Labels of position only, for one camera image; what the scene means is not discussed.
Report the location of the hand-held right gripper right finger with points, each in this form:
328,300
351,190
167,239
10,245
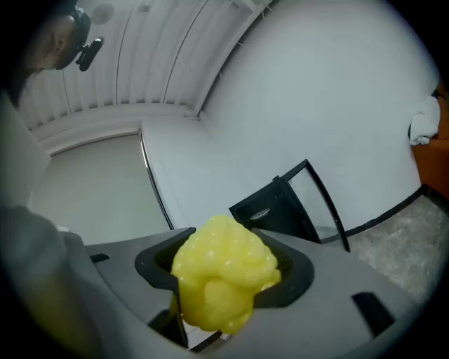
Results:
315,315

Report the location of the black mini fridge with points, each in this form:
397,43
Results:
280,210

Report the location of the yellow toy fruit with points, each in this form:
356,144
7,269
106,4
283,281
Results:
224,266

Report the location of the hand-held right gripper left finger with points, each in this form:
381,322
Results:
140,280

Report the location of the white plush toy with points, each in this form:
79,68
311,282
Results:
426,122

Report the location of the grey window roller blind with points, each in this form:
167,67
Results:
105,189

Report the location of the orange sofa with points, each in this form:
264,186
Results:
435,161

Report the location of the black head-mounted camera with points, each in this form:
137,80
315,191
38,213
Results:
89,52

